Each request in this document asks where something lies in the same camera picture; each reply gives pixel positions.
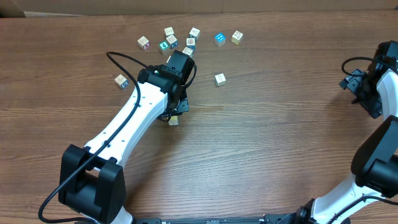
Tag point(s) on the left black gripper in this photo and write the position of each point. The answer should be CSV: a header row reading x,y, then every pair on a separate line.
x,y
183,103

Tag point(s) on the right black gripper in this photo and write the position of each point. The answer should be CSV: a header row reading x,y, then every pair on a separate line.
x,y
374,105

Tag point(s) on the yellow wooden block S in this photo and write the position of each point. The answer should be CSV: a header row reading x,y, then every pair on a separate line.
x,y
173,121

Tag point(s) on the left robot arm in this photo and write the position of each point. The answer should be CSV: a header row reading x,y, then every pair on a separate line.
x,y
92,177

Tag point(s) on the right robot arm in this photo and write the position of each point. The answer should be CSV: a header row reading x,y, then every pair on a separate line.
x,y
373,174

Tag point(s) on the wooden block green letter I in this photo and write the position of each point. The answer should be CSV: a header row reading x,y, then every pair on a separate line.
x,y
220,79

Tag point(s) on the wooden block letter L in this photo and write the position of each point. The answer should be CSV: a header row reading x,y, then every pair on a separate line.
x,y
188,51

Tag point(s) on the wooden block green four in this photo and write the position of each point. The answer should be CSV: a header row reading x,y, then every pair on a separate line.
x,y
164,47

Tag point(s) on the wooden block blue X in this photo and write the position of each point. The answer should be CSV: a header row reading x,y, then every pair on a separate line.
x,y
172,40

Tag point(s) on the wooden block blue five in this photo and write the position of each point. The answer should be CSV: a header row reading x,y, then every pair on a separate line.
x,y
121,81

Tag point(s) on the wooden block blue side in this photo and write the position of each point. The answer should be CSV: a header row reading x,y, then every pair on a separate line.
x,y
191,43

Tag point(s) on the wooden block red letter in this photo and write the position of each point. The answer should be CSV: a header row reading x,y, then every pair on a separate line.
x,y
143,43

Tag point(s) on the wooden block far blue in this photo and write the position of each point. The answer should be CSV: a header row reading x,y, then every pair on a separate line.
x,y
194,33

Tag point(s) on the plain top wooden block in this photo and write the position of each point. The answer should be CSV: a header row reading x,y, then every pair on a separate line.
x,y
169,31

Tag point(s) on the blue top wooden block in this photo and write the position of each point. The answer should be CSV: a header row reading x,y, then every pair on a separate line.
x,y
219,39

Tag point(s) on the wooden block yellow edge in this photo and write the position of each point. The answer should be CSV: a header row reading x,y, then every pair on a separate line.
x,y
237,37

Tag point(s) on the cardboard backdrop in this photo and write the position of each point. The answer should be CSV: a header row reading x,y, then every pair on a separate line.
x,y
22,8

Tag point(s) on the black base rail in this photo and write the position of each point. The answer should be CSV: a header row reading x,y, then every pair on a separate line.
x,y
266,219

